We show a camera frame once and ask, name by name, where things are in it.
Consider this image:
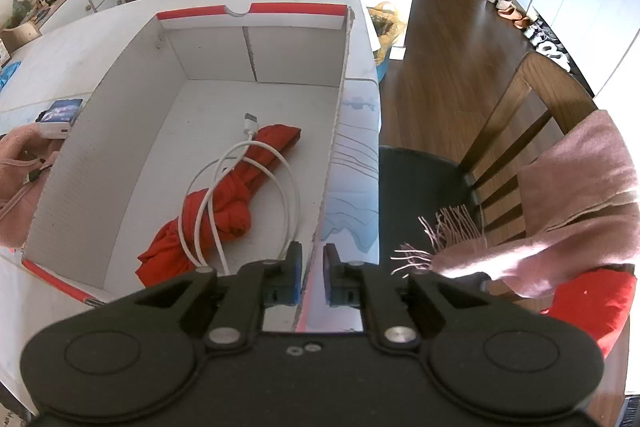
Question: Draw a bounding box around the blue cloth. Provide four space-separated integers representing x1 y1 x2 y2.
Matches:
0 61 23 94

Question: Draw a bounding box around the red cloth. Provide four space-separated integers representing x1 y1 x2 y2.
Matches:
136 124 302 288

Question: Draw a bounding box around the white USB cable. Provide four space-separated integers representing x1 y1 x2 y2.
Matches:
181 113 299 278

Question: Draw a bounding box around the black seat cushion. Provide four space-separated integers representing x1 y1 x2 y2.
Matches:
378 146 483 280

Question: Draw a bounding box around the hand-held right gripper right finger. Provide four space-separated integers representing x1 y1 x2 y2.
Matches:
322 244 495 354

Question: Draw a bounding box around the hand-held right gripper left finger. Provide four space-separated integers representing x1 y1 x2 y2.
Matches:
134 241 305 354

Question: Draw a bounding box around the wooden chair with dark seat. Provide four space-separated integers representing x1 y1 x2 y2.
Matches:
377 52 601 293

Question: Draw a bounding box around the white cabinet with black handles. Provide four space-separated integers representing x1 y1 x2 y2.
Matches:
529 0 640 98

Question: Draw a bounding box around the red garment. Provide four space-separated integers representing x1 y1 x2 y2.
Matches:
540 268 637 358

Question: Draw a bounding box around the pink fleece hat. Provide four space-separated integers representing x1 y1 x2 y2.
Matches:
0 123 63 249

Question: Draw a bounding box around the row of shoes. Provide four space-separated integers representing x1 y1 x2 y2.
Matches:
487 0 573 72

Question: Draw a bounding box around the pink fringed scarf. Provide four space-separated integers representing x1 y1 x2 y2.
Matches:
392 109 640 300

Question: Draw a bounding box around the white cardboard box red trim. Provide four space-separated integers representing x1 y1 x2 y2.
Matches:
21 2 355 308

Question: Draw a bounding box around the blue tissue pack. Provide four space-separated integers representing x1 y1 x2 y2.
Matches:
36 98 85 140

